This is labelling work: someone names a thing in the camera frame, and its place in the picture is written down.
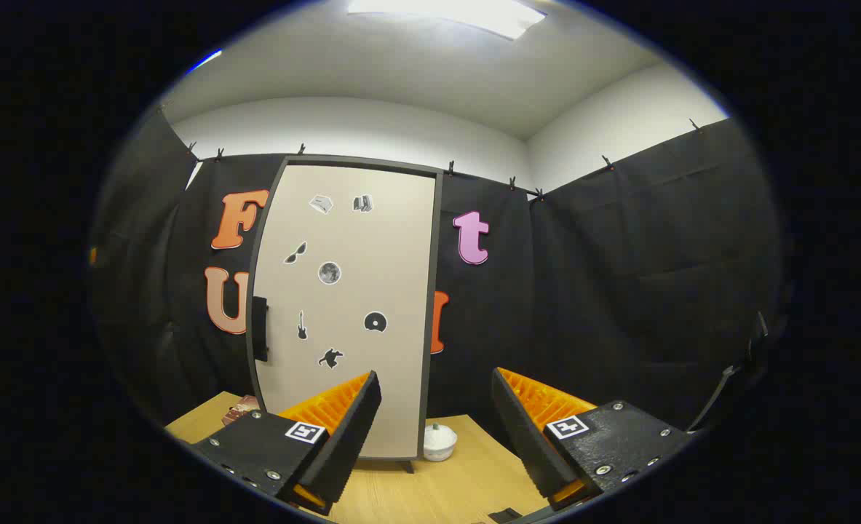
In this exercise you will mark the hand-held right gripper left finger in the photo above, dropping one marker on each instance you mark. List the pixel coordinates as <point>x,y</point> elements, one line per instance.
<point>350,437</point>

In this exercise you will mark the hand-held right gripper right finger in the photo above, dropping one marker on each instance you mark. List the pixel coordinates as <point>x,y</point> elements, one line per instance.
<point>525,437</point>

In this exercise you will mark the beige cabinet door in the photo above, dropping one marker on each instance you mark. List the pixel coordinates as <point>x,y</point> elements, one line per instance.
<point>372,262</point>

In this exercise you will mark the small black table clip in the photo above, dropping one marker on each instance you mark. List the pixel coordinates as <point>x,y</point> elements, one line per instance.
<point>504,515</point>

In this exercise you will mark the white ceramic lidded jar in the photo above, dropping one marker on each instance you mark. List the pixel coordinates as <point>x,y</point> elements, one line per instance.
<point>439,442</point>

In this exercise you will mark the stack of books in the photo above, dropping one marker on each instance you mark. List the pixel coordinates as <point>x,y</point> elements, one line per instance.
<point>239,412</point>

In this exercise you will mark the black backdrop cloth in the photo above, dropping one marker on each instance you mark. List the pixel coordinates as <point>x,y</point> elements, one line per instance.
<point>619,291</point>

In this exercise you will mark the grey slanted bar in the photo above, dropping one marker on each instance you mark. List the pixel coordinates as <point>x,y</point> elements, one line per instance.
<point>721,386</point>

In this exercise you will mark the ceiling light panel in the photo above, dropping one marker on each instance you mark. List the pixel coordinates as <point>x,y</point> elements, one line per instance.
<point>459,14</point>

